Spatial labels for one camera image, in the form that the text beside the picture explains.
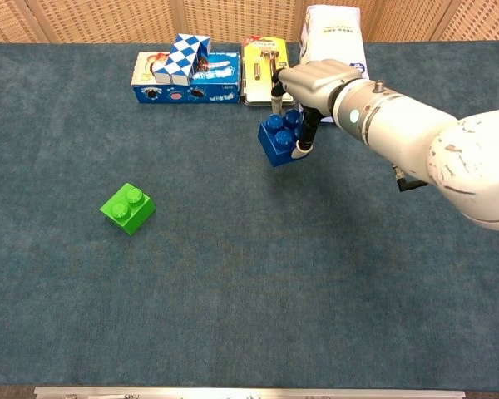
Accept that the woven wooden folding screen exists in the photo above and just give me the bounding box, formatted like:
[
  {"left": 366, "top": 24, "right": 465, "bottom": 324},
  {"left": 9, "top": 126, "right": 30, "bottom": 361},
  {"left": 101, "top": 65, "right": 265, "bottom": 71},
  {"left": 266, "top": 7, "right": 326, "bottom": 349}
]
[{"left": 0, "top": 0, "right": 499, "bottom": 44}]

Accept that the blue toy brick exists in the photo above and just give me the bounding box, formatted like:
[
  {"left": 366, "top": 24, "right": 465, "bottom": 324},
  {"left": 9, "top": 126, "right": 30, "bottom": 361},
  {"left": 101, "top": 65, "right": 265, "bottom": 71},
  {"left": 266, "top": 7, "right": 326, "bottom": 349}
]
[{"left": 257, "top": 108, "right": 313, "bottom": 168}]

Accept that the teal felt table cloth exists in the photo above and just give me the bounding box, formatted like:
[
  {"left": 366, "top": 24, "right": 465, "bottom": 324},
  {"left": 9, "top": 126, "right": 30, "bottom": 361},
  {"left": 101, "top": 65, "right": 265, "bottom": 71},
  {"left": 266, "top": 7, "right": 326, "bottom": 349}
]
[{"left": 0, "top": 40, "right": 499, "bottom": 392}]

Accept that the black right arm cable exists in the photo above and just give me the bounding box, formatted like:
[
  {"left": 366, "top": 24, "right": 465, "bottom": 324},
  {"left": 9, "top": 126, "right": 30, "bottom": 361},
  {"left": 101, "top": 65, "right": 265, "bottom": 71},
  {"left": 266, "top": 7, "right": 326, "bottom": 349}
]
[{"left": 392, "top": 165, "right": 430, "bottom": 193}]

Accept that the yellow razor blister pack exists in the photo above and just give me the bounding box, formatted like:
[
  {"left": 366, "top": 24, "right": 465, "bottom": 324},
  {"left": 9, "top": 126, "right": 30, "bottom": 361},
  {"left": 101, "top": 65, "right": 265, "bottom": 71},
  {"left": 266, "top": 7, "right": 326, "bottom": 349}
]
[{"left": 241, "top": 36, "right": 296, "bottom": 107}]

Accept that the blue printed cardboard box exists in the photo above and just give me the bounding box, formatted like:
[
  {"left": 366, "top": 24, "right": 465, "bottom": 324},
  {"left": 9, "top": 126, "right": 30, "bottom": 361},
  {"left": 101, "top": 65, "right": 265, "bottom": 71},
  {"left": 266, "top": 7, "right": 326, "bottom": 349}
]
[{"left": 131, "top": 51, "right": 241, "bottom": 105}]

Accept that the green toy brick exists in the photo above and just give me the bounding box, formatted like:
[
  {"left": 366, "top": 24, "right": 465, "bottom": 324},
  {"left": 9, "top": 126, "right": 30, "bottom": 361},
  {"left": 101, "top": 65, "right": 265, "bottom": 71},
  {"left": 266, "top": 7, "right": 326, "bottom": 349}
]
[{"left": 98, "top": 182, "right": 157, "bottom": 237}]

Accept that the aluminium profile rail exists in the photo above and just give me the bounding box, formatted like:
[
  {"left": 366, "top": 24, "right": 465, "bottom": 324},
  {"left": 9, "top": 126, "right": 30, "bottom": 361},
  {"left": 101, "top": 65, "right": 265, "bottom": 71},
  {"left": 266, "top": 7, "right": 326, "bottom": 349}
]
[{"left": 32, "top": 385, "right": 467, "bottom": 399}]

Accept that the white paper bag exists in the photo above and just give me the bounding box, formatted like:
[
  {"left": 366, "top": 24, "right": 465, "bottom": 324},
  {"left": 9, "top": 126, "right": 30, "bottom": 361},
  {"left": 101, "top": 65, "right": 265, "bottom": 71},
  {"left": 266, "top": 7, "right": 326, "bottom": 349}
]
[{"left": 298, "top": 4, "right": 370, "bottom": 125}]

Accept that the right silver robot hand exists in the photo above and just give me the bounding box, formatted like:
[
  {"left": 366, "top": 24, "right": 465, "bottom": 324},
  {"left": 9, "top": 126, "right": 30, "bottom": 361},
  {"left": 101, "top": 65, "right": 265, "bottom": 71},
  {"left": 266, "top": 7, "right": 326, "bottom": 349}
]
[{"left": 270, "top": 58, "right": 363, "bottom": 160}]

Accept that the blue white snake puzzle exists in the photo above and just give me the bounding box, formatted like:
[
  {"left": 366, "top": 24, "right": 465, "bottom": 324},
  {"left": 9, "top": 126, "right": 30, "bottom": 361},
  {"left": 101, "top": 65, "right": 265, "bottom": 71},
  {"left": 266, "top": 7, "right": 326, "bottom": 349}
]
[{"left": 152, "top": 33, "right": 212, "bottom": 86}]

